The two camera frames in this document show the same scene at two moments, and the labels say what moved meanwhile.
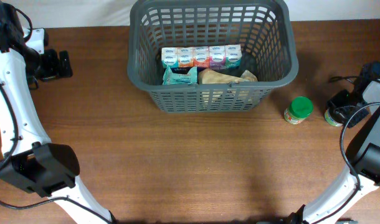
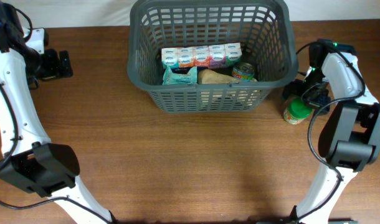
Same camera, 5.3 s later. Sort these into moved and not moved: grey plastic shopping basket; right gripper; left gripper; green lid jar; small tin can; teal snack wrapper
Moved: small tin can; right gripper
Not moved: teal snack wrapper; grey plastic shopping basket; green lid jar; left gripper
